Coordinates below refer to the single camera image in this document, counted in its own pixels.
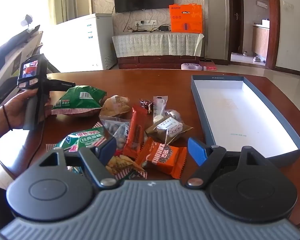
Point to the wooden kitchen cabinet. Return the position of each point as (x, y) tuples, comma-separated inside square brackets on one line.
[(260, 41)]

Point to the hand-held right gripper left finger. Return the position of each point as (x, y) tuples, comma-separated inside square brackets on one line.
[(107, 148)]

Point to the person's left hand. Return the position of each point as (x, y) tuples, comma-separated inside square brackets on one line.
[(16, 107)]

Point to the blue cardboard box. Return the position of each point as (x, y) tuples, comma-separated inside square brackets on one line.
[(242, 115)]

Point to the orange square snack packet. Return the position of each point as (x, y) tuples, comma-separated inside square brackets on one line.
[(165, 158)]

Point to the black power strip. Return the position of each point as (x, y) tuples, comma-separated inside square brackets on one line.
[(140, 30)]

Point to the orange-red snack bar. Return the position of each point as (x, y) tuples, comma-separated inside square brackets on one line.
[(135, 132)]

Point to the tan snack packet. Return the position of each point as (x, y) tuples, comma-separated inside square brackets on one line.
[(115, 105)]

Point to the black router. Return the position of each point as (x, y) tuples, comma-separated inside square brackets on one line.
[(164, 28)]

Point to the dark wooden door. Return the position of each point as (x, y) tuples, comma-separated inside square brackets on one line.
[(236, 17)]

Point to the brown packet with white label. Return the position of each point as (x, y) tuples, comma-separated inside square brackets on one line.
[(167, 128)]

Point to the beige curtain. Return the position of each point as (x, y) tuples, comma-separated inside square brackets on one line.
[(72, 0)]

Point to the dark wooden television cabinet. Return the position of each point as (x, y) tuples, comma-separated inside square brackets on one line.
[(157, 62)]

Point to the silver wrapped candy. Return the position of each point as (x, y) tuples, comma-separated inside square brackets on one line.
[(173, 114)]

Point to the dark wrapped candy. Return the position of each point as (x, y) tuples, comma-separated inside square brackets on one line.
[(146, 103)]

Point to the white chest freezer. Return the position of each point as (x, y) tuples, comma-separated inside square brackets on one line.
[(102, 42)]

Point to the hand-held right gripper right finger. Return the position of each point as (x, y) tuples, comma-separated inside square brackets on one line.
[(196, 151)]

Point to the white wall socket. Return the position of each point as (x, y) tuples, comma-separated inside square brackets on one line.
[(145, 22)]

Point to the cabinet with white cloth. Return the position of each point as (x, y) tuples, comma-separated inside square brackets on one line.
[(155, 43)]

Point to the clear packet with white candy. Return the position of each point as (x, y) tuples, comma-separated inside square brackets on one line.
[(160, 107)]

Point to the green red-striped snack bag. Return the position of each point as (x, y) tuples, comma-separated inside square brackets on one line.
[(86, 138)]

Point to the pink flat scale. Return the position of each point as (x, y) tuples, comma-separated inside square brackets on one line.
[(210, 66)]

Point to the orange gift box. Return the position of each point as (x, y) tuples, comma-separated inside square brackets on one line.
[(186, 18)]

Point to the clear peanut packet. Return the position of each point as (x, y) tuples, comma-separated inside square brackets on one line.
[(116, 130)]

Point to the purple detergent bottle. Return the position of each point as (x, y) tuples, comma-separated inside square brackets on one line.
[(191, 66)]

